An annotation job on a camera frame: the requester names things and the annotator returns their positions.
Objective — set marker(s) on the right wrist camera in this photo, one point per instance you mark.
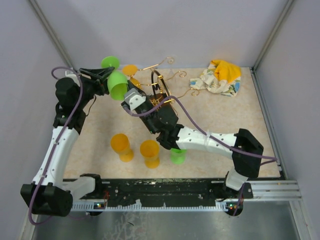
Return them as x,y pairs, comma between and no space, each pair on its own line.
134,99

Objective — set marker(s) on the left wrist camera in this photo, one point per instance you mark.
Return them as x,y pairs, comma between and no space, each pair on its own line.
70,74

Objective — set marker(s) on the yellow floral cloth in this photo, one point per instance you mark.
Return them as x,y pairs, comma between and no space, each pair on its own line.
220,78

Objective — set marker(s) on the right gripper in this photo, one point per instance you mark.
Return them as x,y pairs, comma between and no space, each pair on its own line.
130,86

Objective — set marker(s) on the clear wine glass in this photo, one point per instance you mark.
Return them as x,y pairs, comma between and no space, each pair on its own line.
170,61

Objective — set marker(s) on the yellow goblet front left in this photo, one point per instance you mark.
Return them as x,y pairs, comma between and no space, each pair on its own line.
121,145

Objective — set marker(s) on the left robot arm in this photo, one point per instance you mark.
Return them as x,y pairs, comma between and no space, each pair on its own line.
46,194

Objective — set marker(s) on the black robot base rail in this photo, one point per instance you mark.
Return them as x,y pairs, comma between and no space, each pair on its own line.
169,192

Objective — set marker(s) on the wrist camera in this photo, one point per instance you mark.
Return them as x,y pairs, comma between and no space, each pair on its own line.
134,99
70,74

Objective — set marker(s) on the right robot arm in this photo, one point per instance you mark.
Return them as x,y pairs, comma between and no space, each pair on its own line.
242,147

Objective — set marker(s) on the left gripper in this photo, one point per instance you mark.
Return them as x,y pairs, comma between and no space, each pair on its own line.
101,84

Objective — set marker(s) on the yellow goblet front middle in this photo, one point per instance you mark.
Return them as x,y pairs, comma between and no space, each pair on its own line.
149,150

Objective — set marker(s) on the green goblet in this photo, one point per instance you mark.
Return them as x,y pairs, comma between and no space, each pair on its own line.
117,82
178,156

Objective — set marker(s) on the green goblet front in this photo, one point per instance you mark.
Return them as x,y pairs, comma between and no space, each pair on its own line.
178,156

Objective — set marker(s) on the gold wire wine glass rack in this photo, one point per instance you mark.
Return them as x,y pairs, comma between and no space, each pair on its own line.
160,91

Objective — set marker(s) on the yellow plastic goblet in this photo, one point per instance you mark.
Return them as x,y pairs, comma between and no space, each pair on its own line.
130,70

